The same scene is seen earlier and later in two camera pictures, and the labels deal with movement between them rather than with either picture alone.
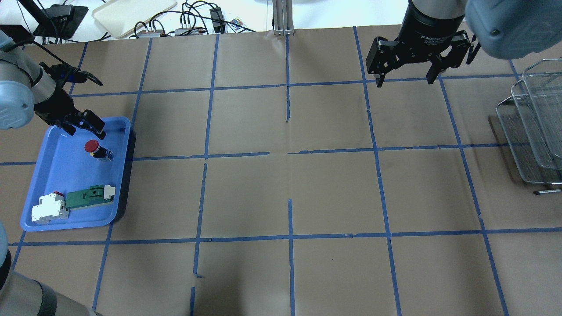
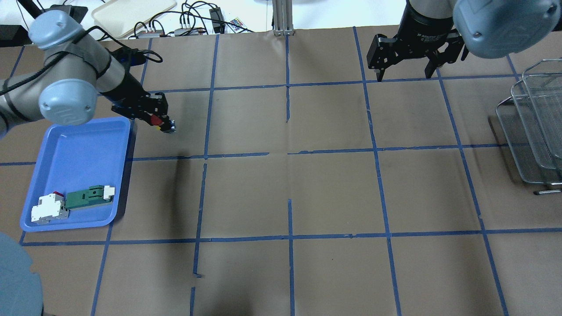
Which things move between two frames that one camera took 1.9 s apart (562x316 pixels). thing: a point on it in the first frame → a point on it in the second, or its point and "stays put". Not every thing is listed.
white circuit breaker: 51,207 stays put
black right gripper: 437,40 stays put
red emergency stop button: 98,152 → 156,120
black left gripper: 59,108 → 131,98
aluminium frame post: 282,13 stays put
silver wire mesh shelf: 531,119 stays put
